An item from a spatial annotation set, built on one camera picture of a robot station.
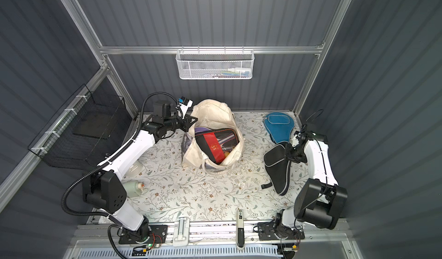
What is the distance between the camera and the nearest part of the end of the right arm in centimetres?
60

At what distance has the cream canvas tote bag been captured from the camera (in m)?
0.74

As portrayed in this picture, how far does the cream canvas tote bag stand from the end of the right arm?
212mm
